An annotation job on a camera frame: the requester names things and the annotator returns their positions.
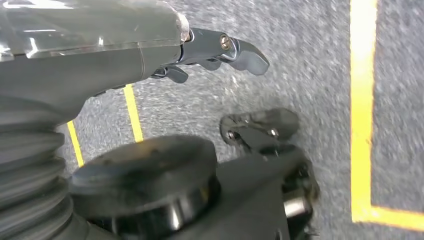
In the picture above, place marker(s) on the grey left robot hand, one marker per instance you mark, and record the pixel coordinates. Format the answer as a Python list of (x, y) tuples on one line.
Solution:
[(82, 49)]

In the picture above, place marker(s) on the black robot leg joint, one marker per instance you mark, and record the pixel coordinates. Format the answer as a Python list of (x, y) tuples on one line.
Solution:
[(149, 179)]

